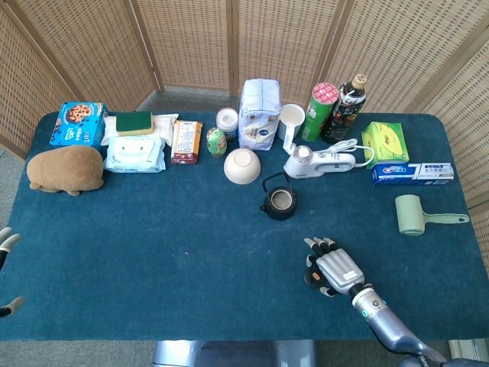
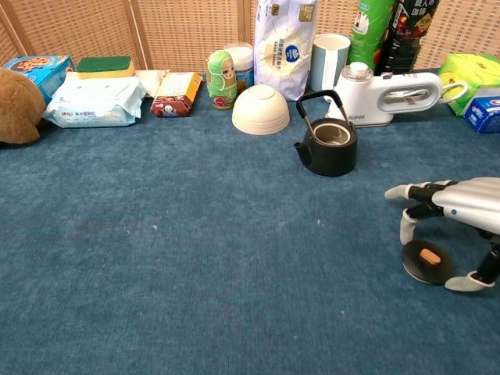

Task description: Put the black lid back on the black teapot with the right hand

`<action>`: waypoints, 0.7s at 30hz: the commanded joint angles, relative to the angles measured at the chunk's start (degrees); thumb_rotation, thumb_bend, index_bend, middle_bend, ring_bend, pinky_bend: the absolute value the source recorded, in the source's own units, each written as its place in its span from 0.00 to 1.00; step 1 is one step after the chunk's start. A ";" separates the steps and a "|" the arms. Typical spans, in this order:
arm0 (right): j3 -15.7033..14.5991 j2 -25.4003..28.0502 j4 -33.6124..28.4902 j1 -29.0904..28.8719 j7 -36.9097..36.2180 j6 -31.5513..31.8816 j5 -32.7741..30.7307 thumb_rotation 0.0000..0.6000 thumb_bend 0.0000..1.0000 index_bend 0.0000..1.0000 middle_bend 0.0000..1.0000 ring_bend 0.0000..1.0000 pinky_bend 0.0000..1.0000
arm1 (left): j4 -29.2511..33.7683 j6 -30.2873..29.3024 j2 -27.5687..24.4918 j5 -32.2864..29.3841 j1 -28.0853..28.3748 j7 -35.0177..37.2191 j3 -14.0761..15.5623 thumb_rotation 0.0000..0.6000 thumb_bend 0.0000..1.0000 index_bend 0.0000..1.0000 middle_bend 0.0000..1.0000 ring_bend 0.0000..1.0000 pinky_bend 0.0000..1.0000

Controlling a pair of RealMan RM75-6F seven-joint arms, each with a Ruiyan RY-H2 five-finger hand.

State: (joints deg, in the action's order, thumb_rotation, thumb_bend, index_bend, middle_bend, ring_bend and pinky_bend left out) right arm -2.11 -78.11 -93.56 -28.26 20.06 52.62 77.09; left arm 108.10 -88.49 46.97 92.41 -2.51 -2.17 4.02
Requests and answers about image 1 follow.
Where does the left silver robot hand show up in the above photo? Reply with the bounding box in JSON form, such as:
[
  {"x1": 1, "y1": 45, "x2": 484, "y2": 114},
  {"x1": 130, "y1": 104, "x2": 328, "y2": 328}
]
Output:
[{"x1": 0, "y1": 226, "x2": 25, "y2": 318}]

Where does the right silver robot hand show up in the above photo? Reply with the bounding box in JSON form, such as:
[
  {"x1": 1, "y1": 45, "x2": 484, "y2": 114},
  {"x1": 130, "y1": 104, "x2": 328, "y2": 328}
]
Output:
[{"x1": 303, "y1": 236, "x2": 366, "y2": 298}]

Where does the black teapot lid orange knob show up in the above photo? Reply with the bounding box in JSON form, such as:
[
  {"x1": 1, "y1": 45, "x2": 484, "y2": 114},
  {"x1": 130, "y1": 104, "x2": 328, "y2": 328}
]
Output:
[{"x1": 304, "y1": 267, "x2": 325, "y2": 287}]

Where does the black cast iron teapot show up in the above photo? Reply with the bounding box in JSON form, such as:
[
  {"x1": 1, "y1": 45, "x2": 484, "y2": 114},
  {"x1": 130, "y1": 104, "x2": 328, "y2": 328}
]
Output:
[{"x1": 259, "y1": 172, "x2": 298, "y2": 222}]

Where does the blue carpet table covering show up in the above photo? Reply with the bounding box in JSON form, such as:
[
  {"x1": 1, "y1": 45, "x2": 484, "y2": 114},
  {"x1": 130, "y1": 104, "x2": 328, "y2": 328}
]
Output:
[{"x1": 0, "y1": 111, "x2": 489, "y2": 342}]

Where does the jar with white lid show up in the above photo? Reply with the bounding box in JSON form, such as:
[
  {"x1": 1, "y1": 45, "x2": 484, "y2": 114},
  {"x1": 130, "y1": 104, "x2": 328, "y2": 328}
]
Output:
[{"x1": 215, "y1": 107, "x2": 239, "y2": 141}]

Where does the pale green lint roller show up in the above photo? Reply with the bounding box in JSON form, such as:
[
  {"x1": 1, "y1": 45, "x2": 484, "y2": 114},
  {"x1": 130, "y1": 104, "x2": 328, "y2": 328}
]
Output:
[{"x1": 394, "y1": 194, "x2": 470, "y2": 236}]

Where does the brown plush toy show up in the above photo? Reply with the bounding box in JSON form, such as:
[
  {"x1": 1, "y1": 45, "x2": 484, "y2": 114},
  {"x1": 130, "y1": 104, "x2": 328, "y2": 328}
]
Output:
[{"x1": 26, "y1": 145, "x2": 105, "y2": 196}]

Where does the white handheld garment steamer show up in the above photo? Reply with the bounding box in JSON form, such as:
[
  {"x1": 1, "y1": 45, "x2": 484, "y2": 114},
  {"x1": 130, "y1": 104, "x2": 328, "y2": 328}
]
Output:
[{"x1": 283, "y1": 145, "x2": 357, "y2": 180}]

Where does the blue white toothpaste box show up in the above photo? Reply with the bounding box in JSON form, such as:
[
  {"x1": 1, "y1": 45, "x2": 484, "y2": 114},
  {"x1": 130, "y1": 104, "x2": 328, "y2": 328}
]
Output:
[{"x1": 371, "y1": 161, "x2": 455, "y2": 187}]

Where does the blue cookie box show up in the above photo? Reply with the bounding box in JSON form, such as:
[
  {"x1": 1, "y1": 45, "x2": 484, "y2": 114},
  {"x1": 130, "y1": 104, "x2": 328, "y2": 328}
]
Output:
[{"x1": 49, "y1": 101, "x2": 108, "y2": 149}]

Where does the yellow green tissue pack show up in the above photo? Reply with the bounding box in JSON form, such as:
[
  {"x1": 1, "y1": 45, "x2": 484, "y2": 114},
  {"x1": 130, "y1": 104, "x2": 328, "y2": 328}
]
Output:
[{"x1": 361, "y1": 122, "x2": 410, "y2": 164}]

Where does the grey robot torso base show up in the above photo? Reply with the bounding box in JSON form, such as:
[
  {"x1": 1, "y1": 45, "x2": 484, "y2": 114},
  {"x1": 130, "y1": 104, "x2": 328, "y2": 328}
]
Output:
[{"x1": 151, "y1": 339, "x2": 319, "y2": 367}]

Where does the cream upturned bowl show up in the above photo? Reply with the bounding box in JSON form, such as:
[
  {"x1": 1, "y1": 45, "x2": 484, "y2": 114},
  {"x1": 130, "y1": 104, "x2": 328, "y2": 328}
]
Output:
[{"x1": 223, "y1": 148, "x2": 262, "y2": 185}]

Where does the light blue wet wipes pack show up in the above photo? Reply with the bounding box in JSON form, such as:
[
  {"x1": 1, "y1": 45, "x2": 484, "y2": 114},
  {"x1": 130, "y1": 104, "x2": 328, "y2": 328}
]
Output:
[{"x1": 103, "y1": 135, "x2": 167, "y2": 174}]

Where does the dark tea bottle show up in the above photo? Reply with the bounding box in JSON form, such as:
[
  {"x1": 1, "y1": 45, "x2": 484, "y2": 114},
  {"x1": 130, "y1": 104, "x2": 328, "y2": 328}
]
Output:
[{"x1": 320, "y1": 73, "x2": 368, "y2": 145}]

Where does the green chips can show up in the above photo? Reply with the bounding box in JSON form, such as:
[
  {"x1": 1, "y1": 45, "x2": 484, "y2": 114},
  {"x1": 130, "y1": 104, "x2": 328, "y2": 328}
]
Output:
[{"x1": 300, "y1": 81, "x2": 340, "y2": 142}]

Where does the light blue white mug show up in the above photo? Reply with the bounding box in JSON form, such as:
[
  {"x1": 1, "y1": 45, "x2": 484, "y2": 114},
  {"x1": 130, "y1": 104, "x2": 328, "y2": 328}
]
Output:
[{"x1": 277, "y1": 103, "x2": 306, "y2": 154}]

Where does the green yellow sponge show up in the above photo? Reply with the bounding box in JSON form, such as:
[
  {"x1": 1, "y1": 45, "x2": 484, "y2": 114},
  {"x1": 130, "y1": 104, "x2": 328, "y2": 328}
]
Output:
[{"x1": 115, "y1": 111, "x2": 154, "y2": 137}]

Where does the white paper tissue bag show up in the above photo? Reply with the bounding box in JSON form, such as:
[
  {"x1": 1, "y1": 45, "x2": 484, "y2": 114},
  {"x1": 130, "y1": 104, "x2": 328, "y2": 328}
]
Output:
[{"x1": 238, "y1": 78, "x2": 282, "y2": 151}]

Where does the green nesting doll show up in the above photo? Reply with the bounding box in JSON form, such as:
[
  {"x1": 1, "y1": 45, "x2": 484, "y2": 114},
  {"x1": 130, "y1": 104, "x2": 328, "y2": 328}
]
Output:
[{"x1": 206, "y1": 127, "x2": 228, "y2": 158}]

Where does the white plastic pack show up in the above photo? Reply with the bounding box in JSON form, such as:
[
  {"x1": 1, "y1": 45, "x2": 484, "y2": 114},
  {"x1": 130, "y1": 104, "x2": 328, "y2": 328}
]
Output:
[{"x1": 100, "y1": 113, "x2": 180, "y2": 147}]

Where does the orange brown snack box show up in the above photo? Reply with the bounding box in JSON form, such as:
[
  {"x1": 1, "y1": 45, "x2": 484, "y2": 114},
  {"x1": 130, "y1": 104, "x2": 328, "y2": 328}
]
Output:
[{"x1": 170, "y1": 119, "x2": 204, "y2": 166}]

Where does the rattan folding screen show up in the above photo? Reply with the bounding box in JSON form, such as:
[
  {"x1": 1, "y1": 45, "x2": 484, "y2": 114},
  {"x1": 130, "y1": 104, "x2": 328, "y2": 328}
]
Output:
[{"x1": 0, "y1": 0, "x2": 489, "y2": 268}]

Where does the white steamer power cable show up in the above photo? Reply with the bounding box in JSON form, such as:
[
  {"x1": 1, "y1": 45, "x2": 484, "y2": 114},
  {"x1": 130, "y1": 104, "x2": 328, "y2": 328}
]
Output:
[{"x1": 319, "y1": 138, "x2": 375, "y2": 169}]

